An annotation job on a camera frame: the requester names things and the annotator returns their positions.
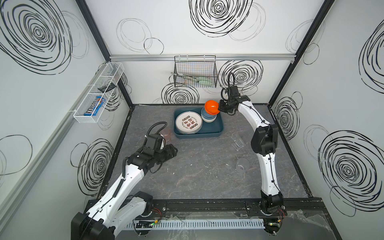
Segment pink plastic cup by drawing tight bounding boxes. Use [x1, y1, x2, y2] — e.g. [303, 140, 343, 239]
[162, 128, 172, 142]

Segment teal plastic bin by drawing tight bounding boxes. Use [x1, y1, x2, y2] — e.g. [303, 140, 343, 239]
[173, 106, 224, 139]

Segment white wire shelf basket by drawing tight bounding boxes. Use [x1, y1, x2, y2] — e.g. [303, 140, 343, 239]
[74, 62, 124, 124]

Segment cream bowl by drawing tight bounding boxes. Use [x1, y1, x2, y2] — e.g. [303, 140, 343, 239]
[203, 118, 216, 123]

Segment green item in basket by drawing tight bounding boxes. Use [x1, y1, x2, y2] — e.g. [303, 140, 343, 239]
[199, 76, 216, 87]

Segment blue bowl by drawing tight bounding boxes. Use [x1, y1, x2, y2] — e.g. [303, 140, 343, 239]
[201, 108, 217, 120]

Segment black wire basket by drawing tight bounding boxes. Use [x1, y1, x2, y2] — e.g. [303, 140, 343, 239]
[172, 55, 219, 88]

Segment black front rail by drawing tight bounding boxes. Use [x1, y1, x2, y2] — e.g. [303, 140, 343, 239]
[86, 197, 326, 218]

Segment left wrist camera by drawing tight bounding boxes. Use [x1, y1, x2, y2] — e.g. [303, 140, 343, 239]
[144, 134, 166, 151]

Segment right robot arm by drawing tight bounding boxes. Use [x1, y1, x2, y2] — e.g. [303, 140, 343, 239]
[218, 96, 284, 215]

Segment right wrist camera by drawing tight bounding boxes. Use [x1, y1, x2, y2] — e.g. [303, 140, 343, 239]
[227, 86, 240, 99]

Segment clear glass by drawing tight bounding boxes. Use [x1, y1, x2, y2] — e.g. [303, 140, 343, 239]
[231, 135, 245, 152]
[236, 158, 250, 173]

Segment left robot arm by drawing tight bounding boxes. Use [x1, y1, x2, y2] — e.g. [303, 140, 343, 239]
[71, 144, 178, 240]

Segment black remote in basket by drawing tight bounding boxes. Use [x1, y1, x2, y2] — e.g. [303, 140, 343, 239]
[98, 83, 116, 93]

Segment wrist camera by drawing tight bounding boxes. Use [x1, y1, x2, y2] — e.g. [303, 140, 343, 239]
[144, 134, 166, 151]
[227, 86, 240, 99]

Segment orange bowl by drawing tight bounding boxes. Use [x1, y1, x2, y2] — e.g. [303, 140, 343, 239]
[204, 100, 220, 116]

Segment white slotted cable duct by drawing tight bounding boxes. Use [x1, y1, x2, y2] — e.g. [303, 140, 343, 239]
[125, 219, 265, 231]

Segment metal tongs in basket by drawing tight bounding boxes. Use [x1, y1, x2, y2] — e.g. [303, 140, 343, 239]
[171, 72, 200, 83]

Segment blue candy packet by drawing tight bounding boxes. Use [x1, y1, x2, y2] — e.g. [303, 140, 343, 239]
[84, 97, 105, 117]

